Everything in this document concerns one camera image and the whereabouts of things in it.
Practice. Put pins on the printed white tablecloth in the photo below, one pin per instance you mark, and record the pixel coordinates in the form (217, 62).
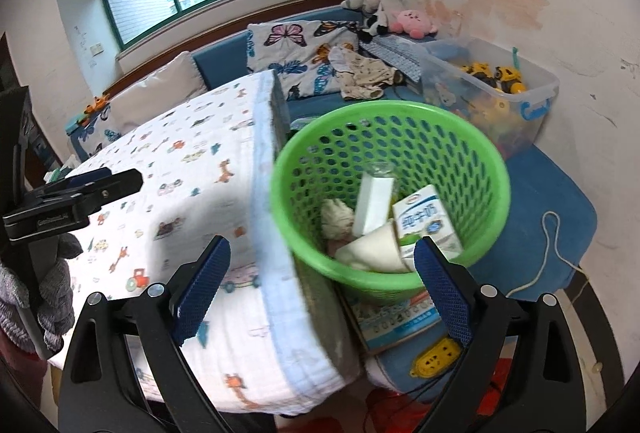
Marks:
(190, 173)

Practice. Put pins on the yellow toy trucks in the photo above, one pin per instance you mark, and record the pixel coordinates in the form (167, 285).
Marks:
(505, 78)

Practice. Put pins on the grey table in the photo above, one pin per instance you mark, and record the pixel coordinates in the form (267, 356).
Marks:
(320, 308)

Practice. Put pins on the white pillow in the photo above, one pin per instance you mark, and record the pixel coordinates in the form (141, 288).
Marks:
(160, 85)

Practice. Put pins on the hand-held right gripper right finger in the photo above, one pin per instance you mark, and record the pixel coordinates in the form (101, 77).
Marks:
(442, 288)

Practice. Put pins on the clear plastic storage box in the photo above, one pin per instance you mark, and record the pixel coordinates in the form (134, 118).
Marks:
(520, 123)

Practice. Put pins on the beige patterned baby garment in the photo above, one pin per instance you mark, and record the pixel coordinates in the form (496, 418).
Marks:
(365, 73)

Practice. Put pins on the white paper cup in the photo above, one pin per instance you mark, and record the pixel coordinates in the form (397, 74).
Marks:
(372, 248)

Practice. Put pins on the white tissue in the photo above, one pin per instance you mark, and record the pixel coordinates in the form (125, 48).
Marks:
(337, 218)

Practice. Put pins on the person's left hand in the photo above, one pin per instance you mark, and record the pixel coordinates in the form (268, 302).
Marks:
(57, 298)

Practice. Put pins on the pink round plush toy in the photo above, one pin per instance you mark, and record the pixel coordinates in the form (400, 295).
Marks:
(415, 23)

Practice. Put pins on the butterfly print pillow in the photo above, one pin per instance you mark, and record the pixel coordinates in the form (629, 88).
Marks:
(295, 48)

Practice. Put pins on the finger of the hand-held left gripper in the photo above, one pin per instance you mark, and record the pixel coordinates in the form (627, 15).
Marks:
(100, 195)
(87, 178)

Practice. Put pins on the orange toy figure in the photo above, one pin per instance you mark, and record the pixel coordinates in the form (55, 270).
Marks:
(96, 104)

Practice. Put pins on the yellow power strip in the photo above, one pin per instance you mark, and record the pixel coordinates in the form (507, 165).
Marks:
(435, 358)

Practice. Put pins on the black and white plush cow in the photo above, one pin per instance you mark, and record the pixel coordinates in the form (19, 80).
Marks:
(377, 8)

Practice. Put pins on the white rectangular box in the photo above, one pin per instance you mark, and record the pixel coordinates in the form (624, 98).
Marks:
(372, 203)

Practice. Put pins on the white blue milk carton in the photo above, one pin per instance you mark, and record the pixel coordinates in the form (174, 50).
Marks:
(425, 218)

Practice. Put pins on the blue white printed booklet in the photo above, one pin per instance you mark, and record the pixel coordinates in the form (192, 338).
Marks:
(395, 323)

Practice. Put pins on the green perforated plastic basket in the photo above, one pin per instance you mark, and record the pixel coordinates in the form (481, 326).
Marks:
(450, 148)

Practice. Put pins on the grey patterned folded cloth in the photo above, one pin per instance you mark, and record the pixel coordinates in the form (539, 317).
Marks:
(395, 55)

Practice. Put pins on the white wall socket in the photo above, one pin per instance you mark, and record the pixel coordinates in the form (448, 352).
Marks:
(98, 48)

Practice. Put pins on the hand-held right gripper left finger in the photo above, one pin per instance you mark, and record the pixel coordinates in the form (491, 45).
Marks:
(202, 288)

